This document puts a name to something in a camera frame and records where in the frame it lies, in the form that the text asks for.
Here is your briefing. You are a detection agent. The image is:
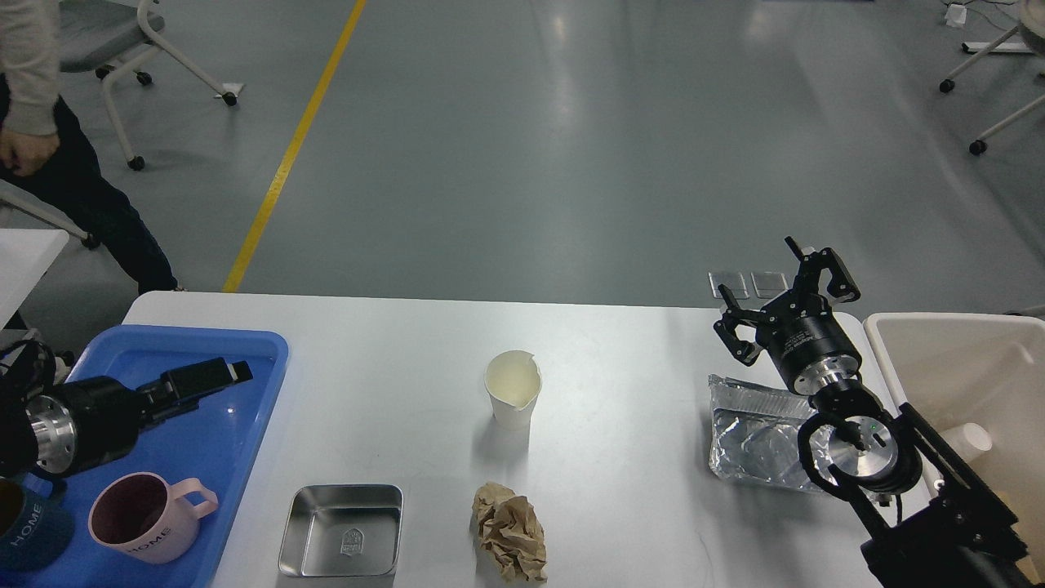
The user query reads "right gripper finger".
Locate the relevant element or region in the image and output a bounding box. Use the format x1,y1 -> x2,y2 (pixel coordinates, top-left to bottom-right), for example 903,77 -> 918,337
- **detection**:
714,286 -> 772,366
785,237 -> 861,315

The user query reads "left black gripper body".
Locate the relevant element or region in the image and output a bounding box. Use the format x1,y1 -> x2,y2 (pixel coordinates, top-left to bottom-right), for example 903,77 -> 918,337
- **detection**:
26,376 -> 176,477

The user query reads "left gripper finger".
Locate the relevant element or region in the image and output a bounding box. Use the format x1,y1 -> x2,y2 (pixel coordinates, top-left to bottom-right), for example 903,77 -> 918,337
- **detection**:
159,357 -> 253,405

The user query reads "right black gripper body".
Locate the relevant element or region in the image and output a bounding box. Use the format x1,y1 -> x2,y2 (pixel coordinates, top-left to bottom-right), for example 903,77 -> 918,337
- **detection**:
760,296 -> 862,397

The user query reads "aluminium foil container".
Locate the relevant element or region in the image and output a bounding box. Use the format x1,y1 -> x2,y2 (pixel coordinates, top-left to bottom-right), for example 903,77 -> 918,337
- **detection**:
709,373 -> 822,494

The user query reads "pink HOME mug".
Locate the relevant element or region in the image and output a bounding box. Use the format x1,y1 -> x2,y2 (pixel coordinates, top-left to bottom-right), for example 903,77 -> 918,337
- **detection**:
88,472 -> 220,565

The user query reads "steel rectangular tray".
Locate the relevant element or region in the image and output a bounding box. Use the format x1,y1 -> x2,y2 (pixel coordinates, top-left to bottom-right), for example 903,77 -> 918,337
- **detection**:
278,483 -> 404,578

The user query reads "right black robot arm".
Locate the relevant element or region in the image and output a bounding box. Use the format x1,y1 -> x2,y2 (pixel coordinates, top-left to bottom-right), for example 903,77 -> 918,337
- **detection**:
714,237 -> 1043,587

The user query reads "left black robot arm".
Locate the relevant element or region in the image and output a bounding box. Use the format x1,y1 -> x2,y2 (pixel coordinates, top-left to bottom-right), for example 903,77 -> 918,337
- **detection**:
2,337 -> 273,481

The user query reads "metal floor plate right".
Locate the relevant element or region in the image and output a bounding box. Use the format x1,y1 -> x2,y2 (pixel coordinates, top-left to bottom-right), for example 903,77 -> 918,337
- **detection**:
750,271 -> 790,299

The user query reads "metal floor plate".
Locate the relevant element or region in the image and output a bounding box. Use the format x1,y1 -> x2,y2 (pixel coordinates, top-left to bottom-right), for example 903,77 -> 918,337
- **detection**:
750,271 -> 790,299
709,271 -> 750,299

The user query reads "metal floor plate left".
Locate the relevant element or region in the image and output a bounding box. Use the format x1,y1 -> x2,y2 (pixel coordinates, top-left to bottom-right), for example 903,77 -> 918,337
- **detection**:
709,271 -> 750,299

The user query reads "dark blue HOME mug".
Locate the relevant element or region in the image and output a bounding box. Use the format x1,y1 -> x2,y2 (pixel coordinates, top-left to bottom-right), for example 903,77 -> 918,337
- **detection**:
1,478 -> 75,572

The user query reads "beige plastic bin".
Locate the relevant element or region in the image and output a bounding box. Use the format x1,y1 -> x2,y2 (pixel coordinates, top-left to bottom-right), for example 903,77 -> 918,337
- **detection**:
865,312 -> 1044,572

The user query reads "white cup in bin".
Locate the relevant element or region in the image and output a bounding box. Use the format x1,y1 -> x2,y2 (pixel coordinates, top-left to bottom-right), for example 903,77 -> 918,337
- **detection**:
941,423 -> 994,469

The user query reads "white side table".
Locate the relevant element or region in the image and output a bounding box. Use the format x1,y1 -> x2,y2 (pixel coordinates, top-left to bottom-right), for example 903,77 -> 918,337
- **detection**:
1,228 -> 70,325

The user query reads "white paper cup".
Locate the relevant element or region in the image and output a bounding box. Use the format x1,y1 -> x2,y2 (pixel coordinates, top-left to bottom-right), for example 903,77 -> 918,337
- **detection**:
482,350 -> 544,430

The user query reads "person in dark trousers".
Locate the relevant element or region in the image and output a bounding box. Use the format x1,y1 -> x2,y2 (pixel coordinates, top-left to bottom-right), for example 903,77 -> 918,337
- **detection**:
1,1 -> 180,293

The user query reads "crumpled brown paper ball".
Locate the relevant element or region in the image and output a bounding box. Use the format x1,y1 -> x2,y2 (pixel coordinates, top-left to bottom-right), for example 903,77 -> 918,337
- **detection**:
473,483 -> 548,583

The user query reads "brown paper in bin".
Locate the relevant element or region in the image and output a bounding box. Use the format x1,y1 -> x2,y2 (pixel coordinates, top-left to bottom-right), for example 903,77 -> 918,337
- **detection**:
992,485 -> 1044,581

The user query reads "white chair base right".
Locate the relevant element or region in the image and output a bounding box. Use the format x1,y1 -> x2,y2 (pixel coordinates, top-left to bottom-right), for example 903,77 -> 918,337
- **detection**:
939,0 -> 1045,156

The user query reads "grey office chair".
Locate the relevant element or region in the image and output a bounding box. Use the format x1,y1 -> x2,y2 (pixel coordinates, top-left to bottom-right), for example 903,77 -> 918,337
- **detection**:
60,1 -> 240,172

